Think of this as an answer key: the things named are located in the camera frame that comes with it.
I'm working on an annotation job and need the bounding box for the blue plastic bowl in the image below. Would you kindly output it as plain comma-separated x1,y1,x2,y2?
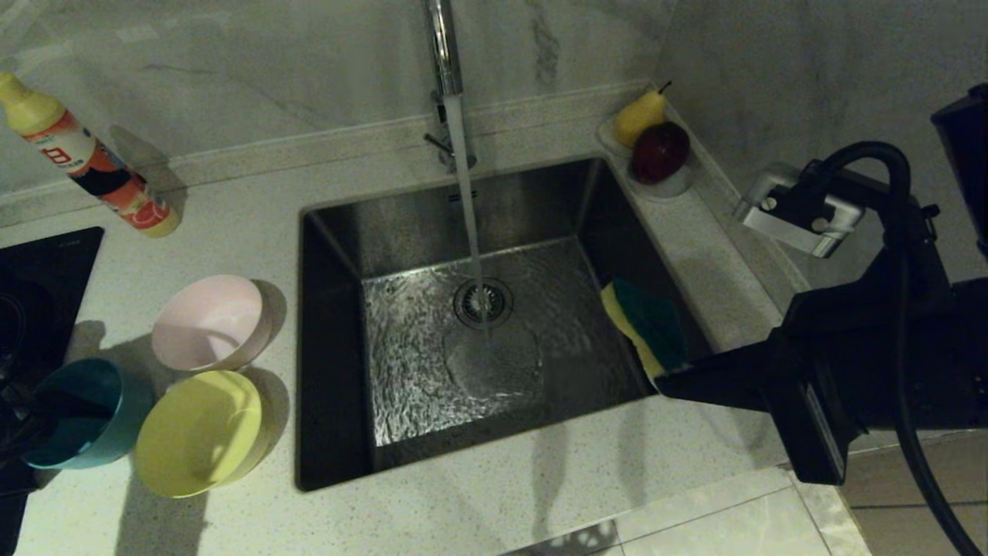
23,357,155,470

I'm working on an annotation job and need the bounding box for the yellow and green sponge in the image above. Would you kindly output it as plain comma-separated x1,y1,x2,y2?
601,278,692,383

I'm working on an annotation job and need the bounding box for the yellow detergent bottle red label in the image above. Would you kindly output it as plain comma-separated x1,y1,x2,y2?
0,71,182,239

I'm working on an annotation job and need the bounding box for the chrome faucet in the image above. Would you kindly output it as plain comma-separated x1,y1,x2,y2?
425,0,479,175

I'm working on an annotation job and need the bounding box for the metal sink drain strainer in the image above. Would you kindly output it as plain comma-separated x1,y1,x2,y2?
454,278,515,331

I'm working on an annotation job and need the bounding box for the stainless steel sink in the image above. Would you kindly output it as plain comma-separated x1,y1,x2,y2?
296,157,729,493

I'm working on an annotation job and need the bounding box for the yellow plastic bowl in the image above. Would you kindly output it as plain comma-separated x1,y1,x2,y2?
134,369,277,498

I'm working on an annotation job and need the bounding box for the black induction cooktop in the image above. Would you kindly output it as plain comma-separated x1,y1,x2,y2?
0,226,107,556

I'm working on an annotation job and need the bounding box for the light wooden cabinet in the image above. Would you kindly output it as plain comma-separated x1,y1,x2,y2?
776,429,988,556

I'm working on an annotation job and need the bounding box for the pink plastic bowl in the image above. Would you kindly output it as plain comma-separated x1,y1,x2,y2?
151,274,272,371

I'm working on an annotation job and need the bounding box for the small white dish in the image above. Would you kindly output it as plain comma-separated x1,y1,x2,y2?
598,116,694,202

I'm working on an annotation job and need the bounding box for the dark red apple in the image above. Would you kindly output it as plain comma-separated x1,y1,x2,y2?
631,122,691,185

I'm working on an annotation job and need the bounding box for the yellow pear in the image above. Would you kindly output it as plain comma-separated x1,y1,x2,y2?
614,81,672,149

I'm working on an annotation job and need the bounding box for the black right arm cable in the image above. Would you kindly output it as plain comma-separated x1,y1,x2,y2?
803,141,988,556

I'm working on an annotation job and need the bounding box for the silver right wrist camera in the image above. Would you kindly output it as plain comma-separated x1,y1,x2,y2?
733,162,865,259

